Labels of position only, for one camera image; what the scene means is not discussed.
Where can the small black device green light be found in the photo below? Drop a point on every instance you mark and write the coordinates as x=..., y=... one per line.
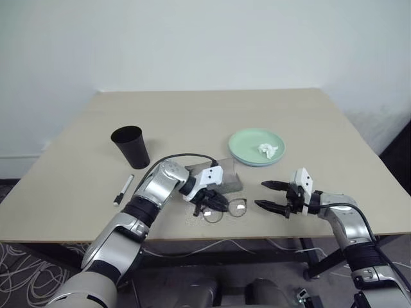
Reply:
x=305, y=298

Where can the black and white marker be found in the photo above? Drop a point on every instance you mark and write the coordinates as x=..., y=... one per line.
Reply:
x=124, y=190

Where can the dark rounded shape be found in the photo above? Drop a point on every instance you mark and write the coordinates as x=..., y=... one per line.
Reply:
x=205, y=293
x=266, y=293

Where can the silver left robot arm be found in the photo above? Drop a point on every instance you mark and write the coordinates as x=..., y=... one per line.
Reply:
x=160, y=187

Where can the clear grey glasses case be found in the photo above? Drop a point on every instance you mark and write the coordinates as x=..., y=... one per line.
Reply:
x=229, y=179

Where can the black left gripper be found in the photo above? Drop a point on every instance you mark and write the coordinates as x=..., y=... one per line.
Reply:
x=205, y=194

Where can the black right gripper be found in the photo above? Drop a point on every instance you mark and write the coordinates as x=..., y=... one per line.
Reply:
x=294, y=197

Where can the crumpled white tissue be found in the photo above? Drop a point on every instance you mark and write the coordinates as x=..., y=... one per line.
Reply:
x=267, y=149

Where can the black plastic cup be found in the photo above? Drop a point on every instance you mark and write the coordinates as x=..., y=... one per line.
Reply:
x=133, y=150

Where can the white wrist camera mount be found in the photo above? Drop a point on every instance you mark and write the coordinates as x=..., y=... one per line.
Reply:
x=303, y=179
x=210, y=176

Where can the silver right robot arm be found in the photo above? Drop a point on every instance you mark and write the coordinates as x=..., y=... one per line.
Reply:
x=350, y=221

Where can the pale blue plate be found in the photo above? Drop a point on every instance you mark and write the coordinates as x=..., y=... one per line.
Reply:
x=257, y=165

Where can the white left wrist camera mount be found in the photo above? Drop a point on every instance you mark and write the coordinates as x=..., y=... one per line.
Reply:
x=210, y=176

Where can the thin-rimmed round eyeglasses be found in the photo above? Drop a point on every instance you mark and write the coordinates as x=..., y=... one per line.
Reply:
x=239, y=208

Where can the black table frame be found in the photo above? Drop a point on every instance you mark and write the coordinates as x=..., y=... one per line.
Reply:
x=321, y=263

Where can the mint green plate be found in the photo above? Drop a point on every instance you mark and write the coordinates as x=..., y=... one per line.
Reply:
x=247, y=144

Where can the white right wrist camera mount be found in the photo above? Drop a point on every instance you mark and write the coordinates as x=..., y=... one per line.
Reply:
x=303, y=179

